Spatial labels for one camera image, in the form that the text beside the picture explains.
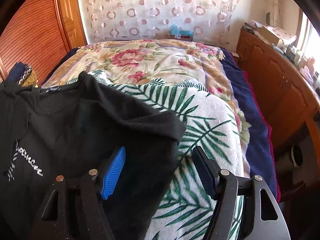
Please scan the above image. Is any black t-shirt white print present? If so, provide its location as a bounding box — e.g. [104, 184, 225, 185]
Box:
[1, 72, 185, 239]

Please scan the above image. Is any folded navy clothes stack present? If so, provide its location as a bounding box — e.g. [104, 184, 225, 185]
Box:
[5, 61, 38, 87]

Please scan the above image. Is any palm leaf print blanket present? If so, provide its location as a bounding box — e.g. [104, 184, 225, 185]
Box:
[66, 69, 245, 240]

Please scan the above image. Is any navy blue bed sheet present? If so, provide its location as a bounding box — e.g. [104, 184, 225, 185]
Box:
[221, 48, 281, 202]

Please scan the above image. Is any floral quilt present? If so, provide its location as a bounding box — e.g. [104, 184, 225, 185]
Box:
[43, 40, 249, 148]

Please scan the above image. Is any long wooden cabinet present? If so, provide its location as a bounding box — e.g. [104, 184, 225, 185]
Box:
[236, 28, 319, 150]

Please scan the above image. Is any pink item on cabinet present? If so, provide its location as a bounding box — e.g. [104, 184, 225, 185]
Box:
[300, 57, 315, 85]

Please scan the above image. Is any light blue toy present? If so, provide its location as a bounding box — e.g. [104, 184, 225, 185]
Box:
[168, 25, 194, 42]

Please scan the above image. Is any cardboard box with floral paper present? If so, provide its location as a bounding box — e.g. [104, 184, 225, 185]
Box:
[259, 25, 297, 46]

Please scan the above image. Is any wooden louvered wardrobe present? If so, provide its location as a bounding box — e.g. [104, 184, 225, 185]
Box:
[1, 0, 87, 84]

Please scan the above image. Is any circle pattern sheer curtain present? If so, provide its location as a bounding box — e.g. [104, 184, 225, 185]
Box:
[78, 0, 239, 46]

